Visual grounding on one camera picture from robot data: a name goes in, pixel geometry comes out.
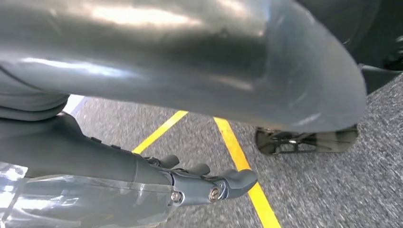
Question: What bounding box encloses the dark robot body part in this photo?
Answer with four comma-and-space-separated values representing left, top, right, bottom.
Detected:
296, 0, 403, 95

